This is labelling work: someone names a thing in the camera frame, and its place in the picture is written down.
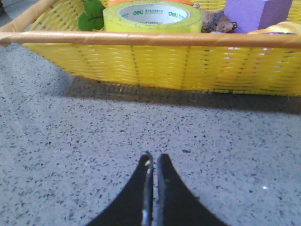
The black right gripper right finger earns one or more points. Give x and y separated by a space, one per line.
177 205

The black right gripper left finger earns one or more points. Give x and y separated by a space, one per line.
134 204

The yellow tape roll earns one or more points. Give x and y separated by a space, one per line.
163 17

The yellow woven basket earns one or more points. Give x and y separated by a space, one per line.
267 64

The brown furry toy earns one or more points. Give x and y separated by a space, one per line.
217 21

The green artificial leaf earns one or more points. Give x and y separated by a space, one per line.
92 17

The purple foam block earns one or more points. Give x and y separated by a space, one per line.
251 15

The yellow plastic toy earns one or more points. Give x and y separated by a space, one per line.
285 27

